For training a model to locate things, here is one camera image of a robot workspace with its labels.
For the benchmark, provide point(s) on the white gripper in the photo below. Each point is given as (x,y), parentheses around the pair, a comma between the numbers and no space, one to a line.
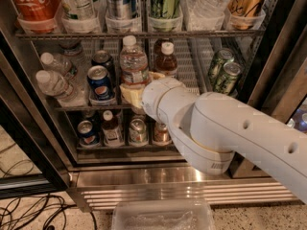
(150,98)

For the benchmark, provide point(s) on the clear water bottle front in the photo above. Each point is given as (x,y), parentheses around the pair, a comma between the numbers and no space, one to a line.
(133,62)

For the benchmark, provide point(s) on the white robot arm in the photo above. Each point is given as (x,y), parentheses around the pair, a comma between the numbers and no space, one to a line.
(208,129)

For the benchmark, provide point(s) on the brown tea bottle white cap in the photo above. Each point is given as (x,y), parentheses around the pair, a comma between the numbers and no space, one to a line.
(166,62)

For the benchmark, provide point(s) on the brown tea bottle rear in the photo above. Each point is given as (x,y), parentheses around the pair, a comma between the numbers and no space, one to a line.
(158,45)

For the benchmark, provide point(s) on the silver green can bottom shelf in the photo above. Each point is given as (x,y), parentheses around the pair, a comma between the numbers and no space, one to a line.
(138,131)

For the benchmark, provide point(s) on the orange can bottom shelf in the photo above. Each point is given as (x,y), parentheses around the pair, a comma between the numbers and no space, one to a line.
(161,134)

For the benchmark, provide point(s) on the white empty shelf tray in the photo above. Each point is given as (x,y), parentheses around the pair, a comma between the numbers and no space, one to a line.
(187,71)

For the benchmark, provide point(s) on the small tea bottle bottom shelf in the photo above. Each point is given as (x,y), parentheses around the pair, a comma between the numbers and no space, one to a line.
(111,130)

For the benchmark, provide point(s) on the Pepsi can bottom shelf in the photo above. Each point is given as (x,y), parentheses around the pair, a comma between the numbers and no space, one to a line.
(87,133)

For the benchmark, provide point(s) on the green tall can top shelf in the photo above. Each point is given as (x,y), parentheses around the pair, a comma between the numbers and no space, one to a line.
(165,9)

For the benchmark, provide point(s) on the clear water bottle behind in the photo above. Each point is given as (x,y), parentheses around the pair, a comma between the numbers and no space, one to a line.
(55,85)

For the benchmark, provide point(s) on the clear water bottle top shelf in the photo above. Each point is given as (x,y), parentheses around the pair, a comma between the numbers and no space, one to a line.
(212,0)

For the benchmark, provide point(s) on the stainless fridge base grille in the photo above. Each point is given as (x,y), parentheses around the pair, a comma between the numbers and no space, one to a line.
(103,188)

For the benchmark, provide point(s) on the gold tall can top shelf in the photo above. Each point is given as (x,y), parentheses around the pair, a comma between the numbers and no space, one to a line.
(244,13)

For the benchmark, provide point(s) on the large Coca-Cola bottle top shelf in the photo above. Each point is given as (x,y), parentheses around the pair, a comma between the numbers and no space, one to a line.
(39,12)

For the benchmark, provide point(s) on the glass fridge door right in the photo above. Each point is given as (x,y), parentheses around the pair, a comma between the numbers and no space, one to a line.
(275,81)

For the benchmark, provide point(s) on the blue Pepsi can front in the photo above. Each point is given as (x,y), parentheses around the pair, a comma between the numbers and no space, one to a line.
(100,83)

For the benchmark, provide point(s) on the dark Pepsi can rear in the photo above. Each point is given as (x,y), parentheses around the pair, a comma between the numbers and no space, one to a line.
(104,58)

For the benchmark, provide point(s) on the green soda can rear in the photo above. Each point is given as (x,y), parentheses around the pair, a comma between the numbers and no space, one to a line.
(221,57)

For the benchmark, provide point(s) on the green soda can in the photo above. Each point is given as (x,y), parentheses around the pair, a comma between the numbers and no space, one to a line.
(227,78)
(221,57)

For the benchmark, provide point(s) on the silver blue tall can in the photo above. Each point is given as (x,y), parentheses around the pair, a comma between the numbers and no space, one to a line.
(121,9)

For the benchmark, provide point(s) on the green soda can front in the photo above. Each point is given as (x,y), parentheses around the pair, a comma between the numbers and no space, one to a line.
(227,78)

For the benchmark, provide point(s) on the clear plastic bin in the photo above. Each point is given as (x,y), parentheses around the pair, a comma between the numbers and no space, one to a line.
(170,214)

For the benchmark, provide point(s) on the cans behind glass door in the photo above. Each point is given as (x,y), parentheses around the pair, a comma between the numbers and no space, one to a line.
(299,121)

